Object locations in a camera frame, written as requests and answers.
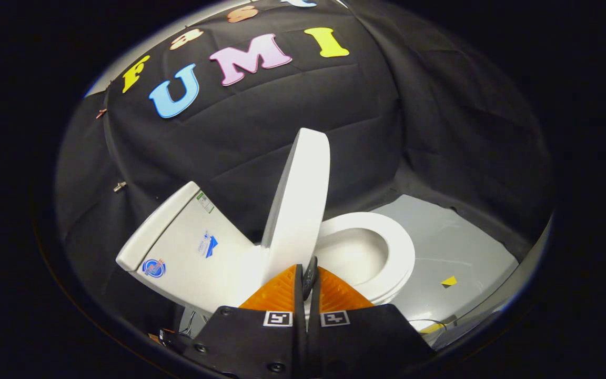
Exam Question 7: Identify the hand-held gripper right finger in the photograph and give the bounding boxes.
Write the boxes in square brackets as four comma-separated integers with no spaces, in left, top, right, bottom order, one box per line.
[306,266,435,379]

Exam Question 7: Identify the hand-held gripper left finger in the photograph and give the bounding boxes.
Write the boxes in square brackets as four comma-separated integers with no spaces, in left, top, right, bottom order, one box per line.
[174,263,306,379]

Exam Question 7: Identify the white toilet seat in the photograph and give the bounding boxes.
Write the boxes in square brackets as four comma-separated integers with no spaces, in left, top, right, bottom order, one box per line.
[316,212,416,305]

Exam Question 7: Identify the white ceramic toilet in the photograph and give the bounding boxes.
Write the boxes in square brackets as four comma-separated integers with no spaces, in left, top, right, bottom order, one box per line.
[116,182,416,316]

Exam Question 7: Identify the black backdrop cloth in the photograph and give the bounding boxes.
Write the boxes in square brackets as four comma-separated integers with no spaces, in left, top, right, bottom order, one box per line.
[56,0,555,337]

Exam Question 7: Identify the thin black cable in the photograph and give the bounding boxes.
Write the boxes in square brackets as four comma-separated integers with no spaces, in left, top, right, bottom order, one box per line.
[407,318,447,331]

